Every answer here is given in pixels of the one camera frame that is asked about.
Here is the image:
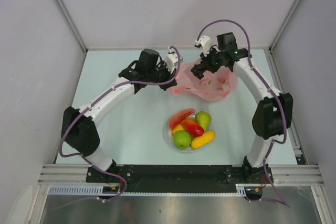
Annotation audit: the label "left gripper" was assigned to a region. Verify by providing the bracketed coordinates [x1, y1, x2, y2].
[147, 60, 177, 91]

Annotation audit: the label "pink plastic bag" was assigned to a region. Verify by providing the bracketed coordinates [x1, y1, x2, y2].
[169, 60, 238, 102]

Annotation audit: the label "dark fake grapes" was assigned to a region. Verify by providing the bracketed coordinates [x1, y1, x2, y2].
[191, 60, 207, 80]

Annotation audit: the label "fake watermelon slice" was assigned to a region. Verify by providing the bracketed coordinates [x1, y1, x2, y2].
[168, 108, 196, 130]

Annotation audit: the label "yellow fake mango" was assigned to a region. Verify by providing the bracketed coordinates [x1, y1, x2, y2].
[172, 124, 184, 135]

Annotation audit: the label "white paper plate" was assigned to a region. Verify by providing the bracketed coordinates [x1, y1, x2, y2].
[166, 109, 215, 152]

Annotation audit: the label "green fake pear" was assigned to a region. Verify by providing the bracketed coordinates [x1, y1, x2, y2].
[195, 111, 212, 130]

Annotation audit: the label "red fake mango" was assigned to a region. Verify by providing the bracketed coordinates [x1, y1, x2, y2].
[181, 118, 204, 137]

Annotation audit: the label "green fake apple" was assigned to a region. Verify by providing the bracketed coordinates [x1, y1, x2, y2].
[173, 131, 192, 150]

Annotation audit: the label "orange fake fruit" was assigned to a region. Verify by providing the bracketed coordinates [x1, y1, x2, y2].
[191, 130, 216, 149]

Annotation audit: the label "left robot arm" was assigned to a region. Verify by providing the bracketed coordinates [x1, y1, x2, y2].
[59, 46, 183, 182]

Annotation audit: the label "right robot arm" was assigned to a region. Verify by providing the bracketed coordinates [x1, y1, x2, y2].
[192, 33, 293, 183]

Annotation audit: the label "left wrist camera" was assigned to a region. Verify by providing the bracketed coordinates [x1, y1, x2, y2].
[164, 48, 183, 74]

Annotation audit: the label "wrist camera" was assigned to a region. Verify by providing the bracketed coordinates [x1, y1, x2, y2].
[164, 48, 183, 74]
[194, 36, 213, 57]

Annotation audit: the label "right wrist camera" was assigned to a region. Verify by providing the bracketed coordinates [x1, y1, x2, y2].
[194, 36, 213, 57]

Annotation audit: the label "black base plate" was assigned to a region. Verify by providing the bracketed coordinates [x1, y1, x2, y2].
[86, 164, 274, 194]

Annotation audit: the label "white cable duct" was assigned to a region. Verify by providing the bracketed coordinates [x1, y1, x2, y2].
[48, 185, 255, 197]

